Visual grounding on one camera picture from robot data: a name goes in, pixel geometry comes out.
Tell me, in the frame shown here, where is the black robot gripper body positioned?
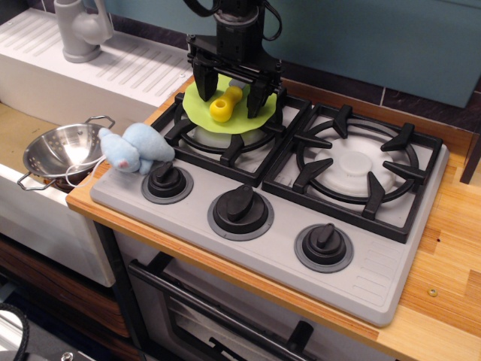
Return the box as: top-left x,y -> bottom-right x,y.
187,14 -> 281,90

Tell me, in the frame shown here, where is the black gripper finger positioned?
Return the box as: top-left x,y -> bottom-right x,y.
192,62 -> 218,102
247,78 -> 274,118

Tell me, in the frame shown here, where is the yellow handled toy knife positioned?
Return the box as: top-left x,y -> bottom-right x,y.
209,79 -> 247,123

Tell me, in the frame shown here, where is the light blue plush toy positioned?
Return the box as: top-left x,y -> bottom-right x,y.
98,123 -> 175,175

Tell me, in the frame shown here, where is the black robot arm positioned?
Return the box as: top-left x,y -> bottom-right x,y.
185,1 -> 283,118

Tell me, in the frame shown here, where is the green plastic plate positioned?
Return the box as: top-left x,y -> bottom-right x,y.
183,75 -> 277,135

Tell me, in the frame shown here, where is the left black burner grate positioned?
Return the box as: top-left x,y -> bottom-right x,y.
151,89 -> 312,187

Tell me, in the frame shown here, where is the black burner grate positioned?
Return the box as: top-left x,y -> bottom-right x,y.
262,104 -> 449,244
151,89 -> 312,187

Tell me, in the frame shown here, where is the white toy sink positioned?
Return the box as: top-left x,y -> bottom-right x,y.
1,8 -> 192,287

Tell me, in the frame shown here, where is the left black stove knob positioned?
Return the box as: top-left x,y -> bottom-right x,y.
141,162 -> 194,205

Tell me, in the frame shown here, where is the black stove knob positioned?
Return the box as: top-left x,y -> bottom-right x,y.
295,223 -> 354,274
207,184 -> 274,241
141,162 -> 194,205

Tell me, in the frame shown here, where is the middle black stove knob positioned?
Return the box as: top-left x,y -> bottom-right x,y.
207,184 -> 274,241

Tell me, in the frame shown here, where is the grey toy faucet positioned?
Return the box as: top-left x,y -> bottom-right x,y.
53,0 -> 113,63

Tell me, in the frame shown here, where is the grey toy stove top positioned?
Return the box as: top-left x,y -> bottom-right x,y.
89,89 -> 450,327

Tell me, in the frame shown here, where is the right black burner grate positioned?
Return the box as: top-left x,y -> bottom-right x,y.
262,104 -> 449,244

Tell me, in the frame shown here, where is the steel colander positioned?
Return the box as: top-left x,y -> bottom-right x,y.
17,116 -> 115,191

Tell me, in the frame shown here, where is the right black stove knob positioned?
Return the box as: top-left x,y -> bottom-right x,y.
295,223 -> 354,274

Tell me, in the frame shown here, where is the teal box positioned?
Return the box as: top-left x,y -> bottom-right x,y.
103,0 -> 481,109

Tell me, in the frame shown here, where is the toy oven door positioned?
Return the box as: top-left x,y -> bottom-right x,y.
126,250 -> 320,361

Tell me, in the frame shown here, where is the black braided cable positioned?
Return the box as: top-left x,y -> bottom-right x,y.
0,302 -> 31,361

